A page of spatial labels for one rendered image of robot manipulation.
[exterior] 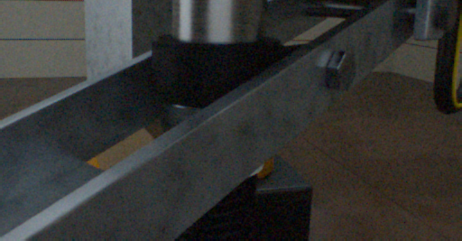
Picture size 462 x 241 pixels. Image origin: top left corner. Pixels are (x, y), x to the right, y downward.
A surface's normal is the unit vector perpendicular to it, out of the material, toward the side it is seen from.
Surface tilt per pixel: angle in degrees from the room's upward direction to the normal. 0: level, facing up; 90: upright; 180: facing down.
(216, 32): 90
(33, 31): 90
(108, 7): 90
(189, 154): 90
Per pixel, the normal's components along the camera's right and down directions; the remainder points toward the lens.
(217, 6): -0.02, 0.24
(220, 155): 0.76, 0.18
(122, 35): -0.70, 0.14
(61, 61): 0.29, 0.24
